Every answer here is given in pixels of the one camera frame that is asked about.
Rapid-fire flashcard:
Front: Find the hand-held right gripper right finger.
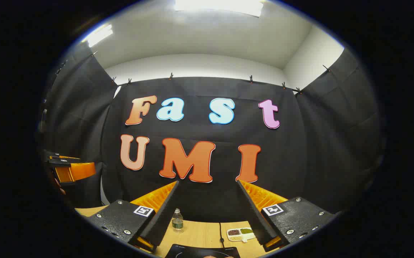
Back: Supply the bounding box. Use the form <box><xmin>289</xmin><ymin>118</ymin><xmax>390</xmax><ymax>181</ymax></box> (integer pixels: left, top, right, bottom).
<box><xmin>236</xmin><ymin>179</ymin><xmax>338</xmax><ymax>253</ymax></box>

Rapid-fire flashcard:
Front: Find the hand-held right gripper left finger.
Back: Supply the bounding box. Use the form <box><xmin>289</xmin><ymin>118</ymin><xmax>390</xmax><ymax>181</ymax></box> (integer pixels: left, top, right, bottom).
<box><xmin>86</xmin><ymin>180</ymin><xmax>180</xmax><ymax>253</ymax></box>

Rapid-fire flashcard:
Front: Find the black induction cooktop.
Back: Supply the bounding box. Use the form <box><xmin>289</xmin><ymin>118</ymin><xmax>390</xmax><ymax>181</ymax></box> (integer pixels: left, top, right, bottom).
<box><xmin>165</xmin><ymin>244</ymin><xmax>241</xmax><ymax>258</ymax></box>

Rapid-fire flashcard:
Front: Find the clear plastic water bottle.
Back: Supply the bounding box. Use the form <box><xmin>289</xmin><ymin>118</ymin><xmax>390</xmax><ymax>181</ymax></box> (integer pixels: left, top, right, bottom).
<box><xmin>172</xmin><ymin>209</ymin><xmax>184</xmax><ymax>233</ymax></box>

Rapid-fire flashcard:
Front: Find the white divided bean dish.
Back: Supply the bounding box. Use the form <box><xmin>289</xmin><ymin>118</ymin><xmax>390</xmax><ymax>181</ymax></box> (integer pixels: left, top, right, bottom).
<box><xmin>227</xmin><ymin>227</ymin><xmax>256</xmax><ymax>243</ymax></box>

